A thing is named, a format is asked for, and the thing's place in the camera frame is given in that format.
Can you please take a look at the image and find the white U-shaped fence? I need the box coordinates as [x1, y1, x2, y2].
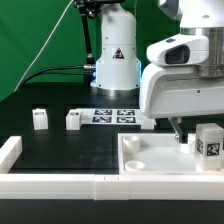
[0, 136, 224, 200]

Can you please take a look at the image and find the white square table top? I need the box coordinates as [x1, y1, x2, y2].
[118, 133, 224, 175]

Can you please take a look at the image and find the black cable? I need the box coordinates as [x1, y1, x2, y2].
[22, 65, 98, 86]

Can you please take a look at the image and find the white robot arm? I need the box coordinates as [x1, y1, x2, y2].
[91, 0, 224, 141]

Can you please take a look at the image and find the AprilTag marker sheet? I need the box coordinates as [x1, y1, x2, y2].
[71, 108, 143, 126]

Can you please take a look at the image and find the white cable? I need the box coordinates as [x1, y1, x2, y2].
[13, 0, 75, 93]

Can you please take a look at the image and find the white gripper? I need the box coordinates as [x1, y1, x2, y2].
[139, 34, 224, 143]

